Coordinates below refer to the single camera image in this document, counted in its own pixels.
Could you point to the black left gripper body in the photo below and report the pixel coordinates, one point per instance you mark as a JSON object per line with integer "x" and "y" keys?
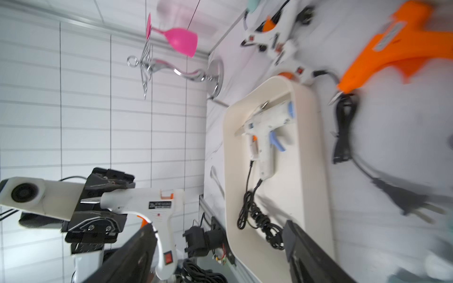
{"x": 91, "y": 224}

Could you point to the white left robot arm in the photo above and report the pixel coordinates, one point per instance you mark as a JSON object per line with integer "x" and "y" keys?
{"x": 60, "y": 203}

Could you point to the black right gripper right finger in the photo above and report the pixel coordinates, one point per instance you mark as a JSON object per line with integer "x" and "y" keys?
{"x": 308, "y": 261}

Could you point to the pink plastic wine glass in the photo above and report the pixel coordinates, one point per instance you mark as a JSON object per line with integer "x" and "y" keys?
{"x": 181, "y": 40}

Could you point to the chrome glass holder stand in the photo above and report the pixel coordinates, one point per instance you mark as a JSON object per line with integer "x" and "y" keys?
{"x": 213, "y": 76}

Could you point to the small white glue gun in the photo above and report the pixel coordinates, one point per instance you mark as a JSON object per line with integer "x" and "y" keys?
{"x": 156, "y": 208}

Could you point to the large white glue gun blue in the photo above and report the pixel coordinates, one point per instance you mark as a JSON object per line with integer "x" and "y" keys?
{"x": 261, "y": 126}

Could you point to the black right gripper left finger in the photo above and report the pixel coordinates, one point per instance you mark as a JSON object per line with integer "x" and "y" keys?
{"x": 132, "y": 262}

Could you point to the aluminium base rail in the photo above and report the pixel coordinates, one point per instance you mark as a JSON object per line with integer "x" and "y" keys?
{"x": 223, "y": 260}

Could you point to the silver metal fork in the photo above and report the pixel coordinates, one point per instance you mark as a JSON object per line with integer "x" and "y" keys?
{"x": 214, "y": 177}

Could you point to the white glue gun orange trigger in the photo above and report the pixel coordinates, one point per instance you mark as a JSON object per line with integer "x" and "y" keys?
{"x": 274, "y": 31}

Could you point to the cream plastic storage tray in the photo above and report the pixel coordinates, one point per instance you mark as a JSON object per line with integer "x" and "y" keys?
{"x": 299, "y": 189}

